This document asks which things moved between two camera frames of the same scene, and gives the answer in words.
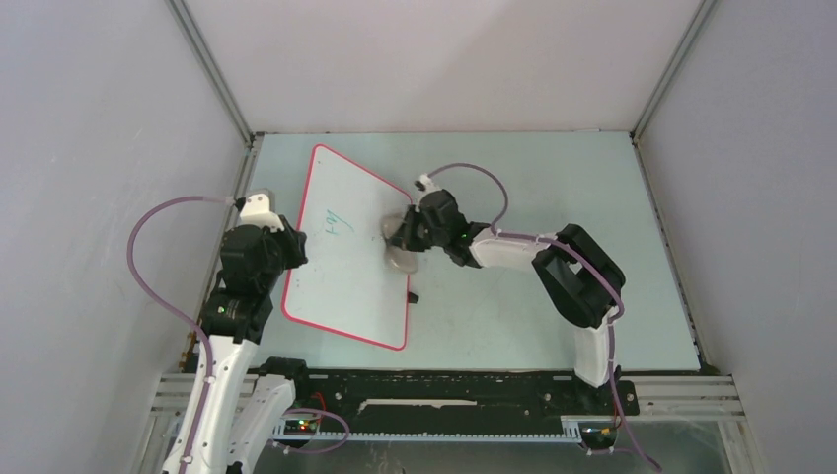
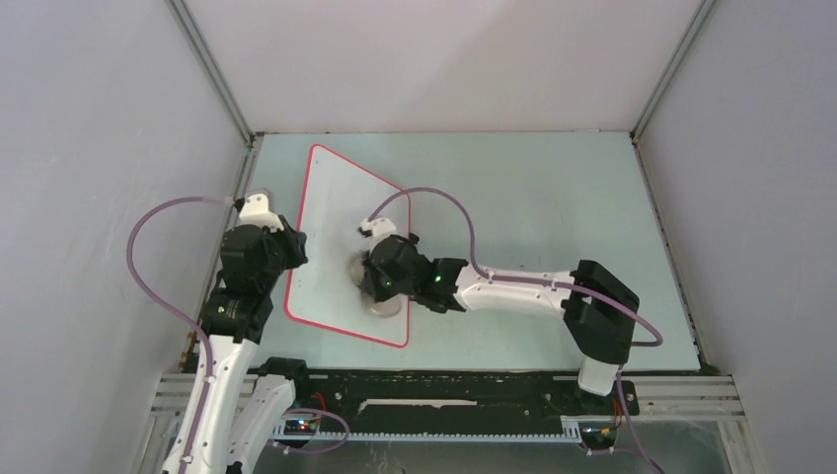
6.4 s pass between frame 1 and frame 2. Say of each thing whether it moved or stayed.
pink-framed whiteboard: stayed
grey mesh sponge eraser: moved
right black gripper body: moved
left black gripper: stayed
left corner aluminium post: stayed
